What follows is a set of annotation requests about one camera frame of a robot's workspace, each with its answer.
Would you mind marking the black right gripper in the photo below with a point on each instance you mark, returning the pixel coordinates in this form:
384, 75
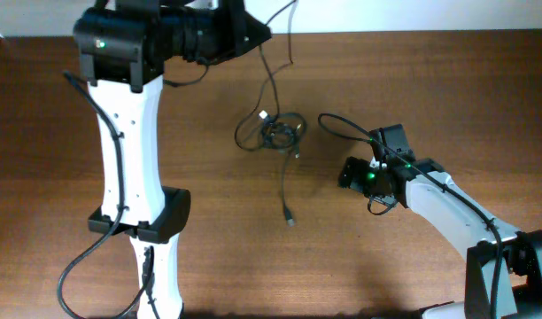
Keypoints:
352, 175

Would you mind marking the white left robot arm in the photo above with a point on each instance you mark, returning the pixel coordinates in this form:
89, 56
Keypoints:
123, 47

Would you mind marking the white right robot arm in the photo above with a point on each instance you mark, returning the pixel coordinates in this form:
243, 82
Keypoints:
503, 263

